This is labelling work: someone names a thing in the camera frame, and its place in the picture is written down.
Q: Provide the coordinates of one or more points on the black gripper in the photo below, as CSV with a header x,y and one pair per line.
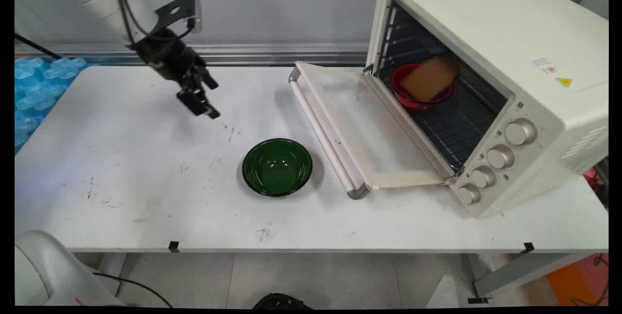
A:
x,y
167,54

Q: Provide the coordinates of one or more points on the cream glass oven door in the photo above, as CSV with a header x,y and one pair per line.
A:
x,y
362,124

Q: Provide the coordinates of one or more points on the green glass bowl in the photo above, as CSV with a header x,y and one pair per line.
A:
x,y
277,167

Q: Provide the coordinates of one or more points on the black tape piece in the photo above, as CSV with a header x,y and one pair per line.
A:
x,y
173,246
528,247

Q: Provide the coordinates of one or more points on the blue bubble wrap sheet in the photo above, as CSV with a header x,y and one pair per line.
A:
x,y
39,90

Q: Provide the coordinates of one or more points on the white upright table leg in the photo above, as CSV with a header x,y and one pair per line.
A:
x,y
112,270

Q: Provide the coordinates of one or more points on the red bowl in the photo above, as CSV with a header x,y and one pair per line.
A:
x,y
413,100

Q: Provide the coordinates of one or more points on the black round floor object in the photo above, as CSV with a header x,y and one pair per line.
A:
x,y
282,302

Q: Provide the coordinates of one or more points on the brown bread slice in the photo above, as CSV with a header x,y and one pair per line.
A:
x,y
430,78

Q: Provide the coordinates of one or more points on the large silver oven knob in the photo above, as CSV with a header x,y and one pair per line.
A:
x,y
520,131

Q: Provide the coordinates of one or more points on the white oven label sticker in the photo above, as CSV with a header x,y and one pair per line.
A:
x,y
543,64

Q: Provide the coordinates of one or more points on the cream toaster oven body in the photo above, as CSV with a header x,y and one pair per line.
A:
x,y
549,37

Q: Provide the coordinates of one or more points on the yellow warning sticker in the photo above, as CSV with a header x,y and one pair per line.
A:
x,y
564,81

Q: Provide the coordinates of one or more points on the grey slanted table leg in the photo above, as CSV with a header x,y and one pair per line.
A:
x,y
525,270

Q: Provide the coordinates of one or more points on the red object behind oven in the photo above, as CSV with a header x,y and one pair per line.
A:
x,y
592,180

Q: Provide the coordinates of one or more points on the orange floor mat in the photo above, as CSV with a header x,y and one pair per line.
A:
x,y
578,280

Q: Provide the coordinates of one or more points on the aluminium rail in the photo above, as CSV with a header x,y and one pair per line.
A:
x,y
272,54

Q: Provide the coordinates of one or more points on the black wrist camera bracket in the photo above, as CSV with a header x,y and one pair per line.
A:
x,y
179,10

